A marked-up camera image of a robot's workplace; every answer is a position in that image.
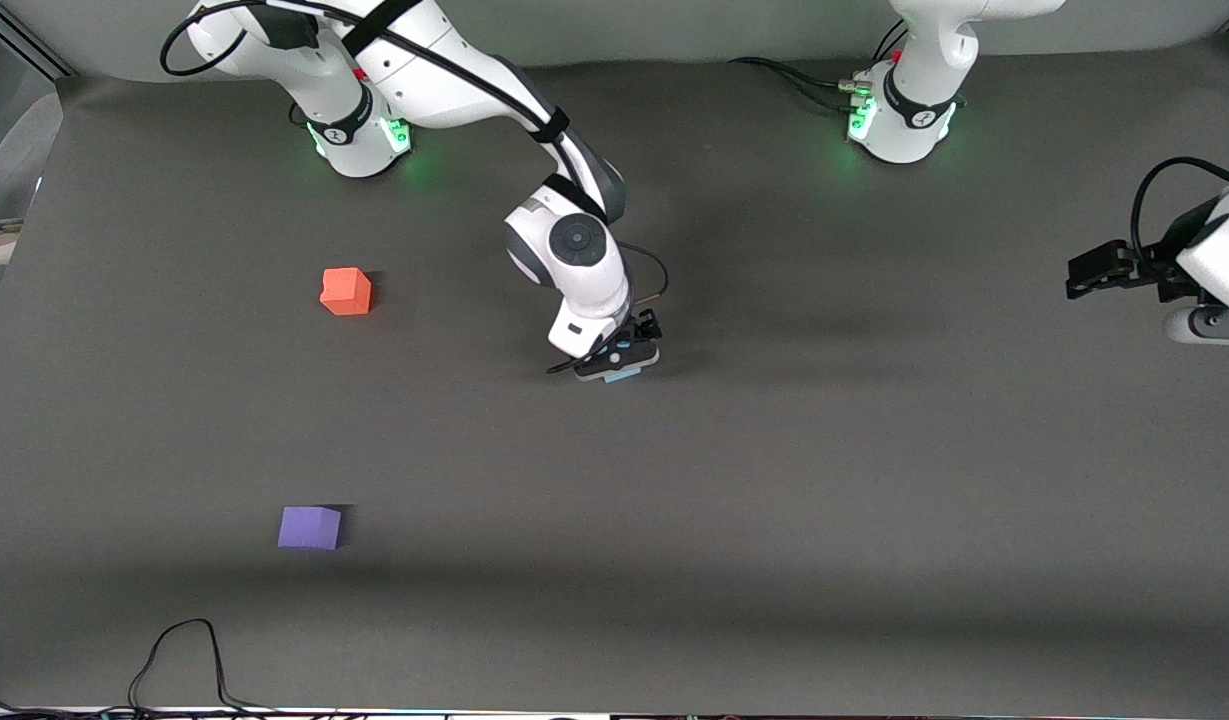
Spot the thin black loose cable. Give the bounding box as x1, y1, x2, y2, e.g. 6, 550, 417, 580
0, 617, 305, 720

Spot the dark grey table mat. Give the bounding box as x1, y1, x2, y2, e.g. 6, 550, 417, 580
0, 35, 1229, 714

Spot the grey aluminium frame bar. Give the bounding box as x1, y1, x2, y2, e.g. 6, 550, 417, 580
0, 8, 77, 81

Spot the orange foam block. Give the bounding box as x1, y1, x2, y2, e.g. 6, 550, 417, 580
319, 267, 373, 317

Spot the black left arm base cable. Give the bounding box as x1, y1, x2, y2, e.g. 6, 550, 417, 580
727, 20, 910, 113

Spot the purple foam block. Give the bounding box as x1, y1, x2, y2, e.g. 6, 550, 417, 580
277, 505, 343, 551

